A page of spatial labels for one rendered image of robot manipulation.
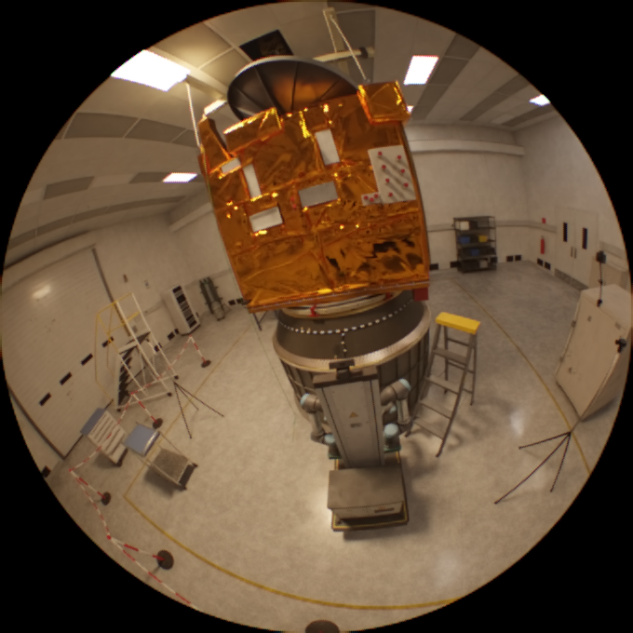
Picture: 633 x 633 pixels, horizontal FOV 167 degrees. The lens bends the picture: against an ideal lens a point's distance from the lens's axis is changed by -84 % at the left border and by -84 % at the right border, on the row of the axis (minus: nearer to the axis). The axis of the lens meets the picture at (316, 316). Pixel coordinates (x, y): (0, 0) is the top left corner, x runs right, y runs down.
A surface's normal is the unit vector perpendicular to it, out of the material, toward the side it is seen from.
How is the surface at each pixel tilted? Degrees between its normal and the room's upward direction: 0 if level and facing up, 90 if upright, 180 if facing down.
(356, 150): 92
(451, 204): 90
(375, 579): 0
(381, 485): 0
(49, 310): 90
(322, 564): 0
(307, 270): 89
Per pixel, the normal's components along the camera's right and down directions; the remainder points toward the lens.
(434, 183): -0.19, 0.47
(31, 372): 0.95, -0.14
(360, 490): -0.25, -0.87
